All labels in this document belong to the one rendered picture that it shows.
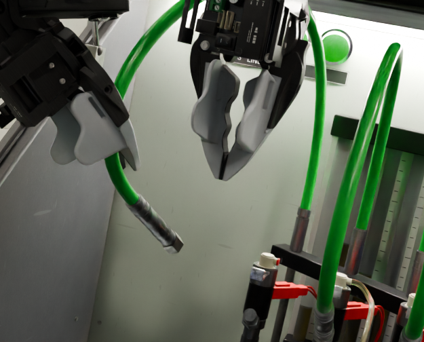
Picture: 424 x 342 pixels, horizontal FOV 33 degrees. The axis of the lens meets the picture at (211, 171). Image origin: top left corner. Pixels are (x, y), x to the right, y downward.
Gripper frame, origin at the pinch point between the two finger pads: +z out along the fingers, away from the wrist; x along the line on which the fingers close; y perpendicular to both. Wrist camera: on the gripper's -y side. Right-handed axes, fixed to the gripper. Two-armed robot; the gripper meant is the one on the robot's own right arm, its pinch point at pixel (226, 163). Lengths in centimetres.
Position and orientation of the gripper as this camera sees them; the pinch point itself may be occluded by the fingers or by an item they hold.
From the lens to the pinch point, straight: 58.1
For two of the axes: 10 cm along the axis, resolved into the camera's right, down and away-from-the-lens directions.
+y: -3.0, 0.9, -9.5
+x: 9.3, 2.3, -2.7
